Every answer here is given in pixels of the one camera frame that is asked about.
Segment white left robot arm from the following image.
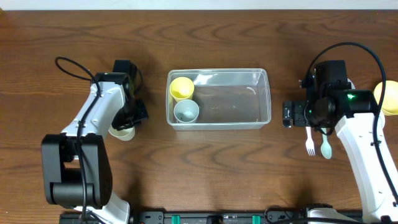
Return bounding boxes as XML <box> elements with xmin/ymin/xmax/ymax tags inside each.
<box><xmin>41</xmin><ymin>60</ymin><xmax>149</xmax><ymax>223</ymax></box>

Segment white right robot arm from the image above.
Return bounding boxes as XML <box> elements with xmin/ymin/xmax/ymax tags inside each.
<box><xmin>282</xmin><ymin>60</ymin><xmax>397</xmax><ymax>223</ymax></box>

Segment white plastic fork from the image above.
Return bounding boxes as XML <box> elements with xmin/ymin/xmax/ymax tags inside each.
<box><xmin>305</xmin><ymin>126</ymin><xmax>315</xmax><ymax>156</ymax></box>

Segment cream plastic cup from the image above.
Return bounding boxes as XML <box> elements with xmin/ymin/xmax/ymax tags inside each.
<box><xmin>109</xmin><ymin>126</ymin><xmax>136</xmax><ymax>141</ymax></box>

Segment clear plastic container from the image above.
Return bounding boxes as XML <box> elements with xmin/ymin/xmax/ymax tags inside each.
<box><xmin>166</xmin><ymin>68</ymin><xmax>271</xmax><ymax>131</ymax></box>

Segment mint green plastic spoon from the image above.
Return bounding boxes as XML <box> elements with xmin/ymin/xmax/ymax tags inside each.
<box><xmin>321</xmin><ymin>134</ymin><xmax>332</xmax><ymax>159</ymax></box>

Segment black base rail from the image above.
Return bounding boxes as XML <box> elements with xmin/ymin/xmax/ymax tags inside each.
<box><xmin>58</xmin><ymin>207</ymin><xmax>364</xmax><ymax>224</ymax></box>

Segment grey plastic cup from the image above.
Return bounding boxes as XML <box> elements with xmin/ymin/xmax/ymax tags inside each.
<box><xmin>174</xmin><ymin>100</ymin><xmax>200</xmax><ymax>123</ymax></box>

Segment yellow plastic bowl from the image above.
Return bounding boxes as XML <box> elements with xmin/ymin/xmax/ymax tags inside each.
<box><xmin>373</xmin><ymin>80</ymin><xmax>398</xmax><ymax>116</ymax></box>

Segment yellow plastic cup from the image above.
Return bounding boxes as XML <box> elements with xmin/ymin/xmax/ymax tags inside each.
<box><xmin>169</xmin><ymin>77</ymin><xmax>195</xmax><ymax>102</ymax></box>

